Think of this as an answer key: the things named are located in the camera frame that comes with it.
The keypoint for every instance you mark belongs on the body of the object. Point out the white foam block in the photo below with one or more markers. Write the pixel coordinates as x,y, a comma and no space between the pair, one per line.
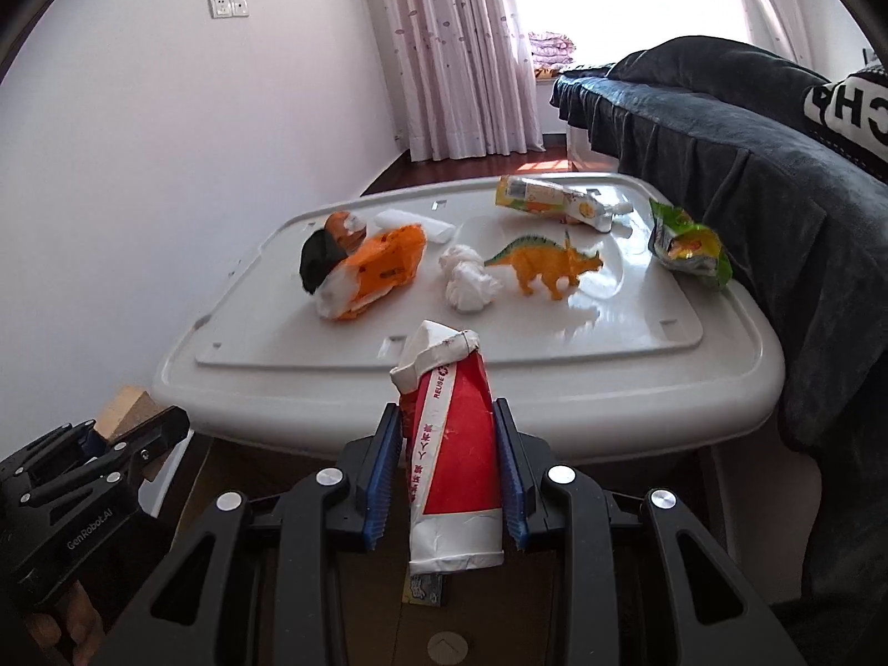
436,231

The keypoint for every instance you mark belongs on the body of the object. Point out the folded pink quilt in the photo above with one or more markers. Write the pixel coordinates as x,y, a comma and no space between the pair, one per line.
551,53

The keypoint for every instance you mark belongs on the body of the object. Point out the white wall socket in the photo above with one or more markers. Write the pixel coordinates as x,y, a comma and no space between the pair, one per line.
219,9

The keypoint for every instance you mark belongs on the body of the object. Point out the white plastic storage box lid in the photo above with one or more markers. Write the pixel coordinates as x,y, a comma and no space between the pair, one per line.
634,361

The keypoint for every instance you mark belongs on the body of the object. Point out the green snack bag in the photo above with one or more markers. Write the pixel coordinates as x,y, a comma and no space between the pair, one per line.
682,245

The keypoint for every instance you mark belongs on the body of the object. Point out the orange toy dinosaur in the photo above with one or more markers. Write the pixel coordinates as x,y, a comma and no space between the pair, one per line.
534,258

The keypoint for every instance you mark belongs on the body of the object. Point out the red white paper carton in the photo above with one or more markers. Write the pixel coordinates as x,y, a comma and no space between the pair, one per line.
456,510

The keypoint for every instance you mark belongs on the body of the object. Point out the crumpled white tissue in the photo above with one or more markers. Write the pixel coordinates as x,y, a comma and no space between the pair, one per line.
469,287

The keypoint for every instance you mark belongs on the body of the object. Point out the person's left hand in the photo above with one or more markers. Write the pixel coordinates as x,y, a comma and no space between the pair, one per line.
79,621

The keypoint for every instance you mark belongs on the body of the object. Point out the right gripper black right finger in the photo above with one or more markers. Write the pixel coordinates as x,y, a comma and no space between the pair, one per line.
640,580

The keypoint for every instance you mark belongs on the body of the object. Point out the dark blue bed blanket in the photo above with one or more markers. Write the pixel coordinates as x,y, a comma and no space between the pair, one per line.
717,126

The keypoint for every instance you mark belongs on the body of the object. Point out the brown white rolled sock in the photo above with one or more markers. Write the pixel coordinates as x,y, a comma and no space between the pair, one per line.
347,229

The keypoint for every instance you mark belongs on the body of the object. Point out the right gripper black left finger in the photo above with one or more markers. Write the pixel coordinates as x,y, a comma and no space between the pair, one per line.
255,581

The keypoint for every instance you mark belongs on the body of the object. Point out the pink patterned curtain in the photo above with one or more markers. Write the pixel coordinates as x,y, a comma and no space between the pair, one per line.
467,78

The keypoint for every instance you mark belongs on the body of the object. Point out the yellow squeeze pouch with spout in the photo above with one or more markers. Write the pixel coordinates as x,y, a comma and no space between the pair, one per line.
546,198

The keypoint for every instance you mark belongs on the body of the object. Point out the orange white plastic bag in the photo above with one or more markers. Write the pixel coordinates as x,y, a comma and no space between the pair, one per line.
380,265

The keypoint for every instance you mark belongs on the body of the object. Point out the brown cardboard box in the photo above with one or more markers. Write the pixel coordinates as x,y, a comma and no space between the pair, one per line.
504,613

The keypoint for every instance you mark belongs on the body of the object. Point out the black white letter pillow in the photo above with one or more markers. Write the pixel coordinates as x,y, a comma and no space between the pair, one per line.
850,116

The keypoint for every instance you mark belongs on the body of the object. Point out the black sock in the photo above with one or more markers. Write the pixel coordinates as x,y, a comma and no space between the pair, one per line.
319,256

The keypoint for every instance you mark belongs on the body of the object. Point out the white bed frame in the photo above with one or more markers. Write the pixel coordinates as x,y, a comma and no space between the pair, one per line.
583,157

